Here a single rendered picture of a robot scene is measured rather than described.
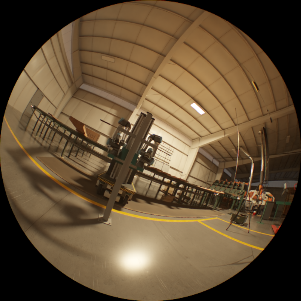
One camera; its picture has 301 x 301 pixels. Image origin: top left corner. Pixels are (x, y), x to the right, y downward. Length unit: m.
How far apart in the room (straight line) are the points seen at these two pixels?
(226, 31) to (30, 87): 11.59
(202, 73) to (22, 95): 11.64
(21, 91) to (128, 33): 7.62
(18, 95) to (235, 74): 13.13
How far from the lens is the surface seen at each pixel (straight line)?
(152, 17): 6.81
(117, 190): 0.97
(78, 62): 11.20
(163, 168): 9.00
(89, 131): 9.02
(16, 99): 8.76
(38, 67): 8.94
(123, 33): 7.55
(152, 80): 6.55
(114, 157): 1.58
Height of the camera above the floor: 0.71
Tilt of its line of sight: 13 degrees up
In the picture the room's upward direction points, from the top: 23 degrees clockwise
